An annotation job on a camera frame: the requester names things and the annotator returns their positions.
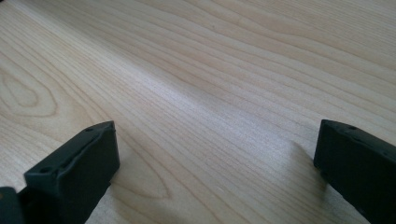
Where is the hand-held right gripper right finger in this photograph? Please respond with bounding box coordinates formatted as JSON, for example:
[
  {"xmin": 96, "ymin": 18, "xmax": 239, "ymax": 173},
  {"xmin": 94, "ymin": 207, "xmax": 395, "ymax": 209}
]
[{"xmin": 313, "ymin": 119, "xmax": 396, "ymax": 224}]

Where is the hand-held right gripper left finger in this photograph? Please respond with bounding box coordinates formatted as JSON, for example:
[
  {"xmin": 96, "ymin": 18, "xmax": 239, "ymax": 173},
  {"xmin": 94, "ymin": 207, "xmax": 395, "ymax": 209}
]
[{"xmin": 18, "ymin": 120, "xmax": 121, "ymax": 224}]

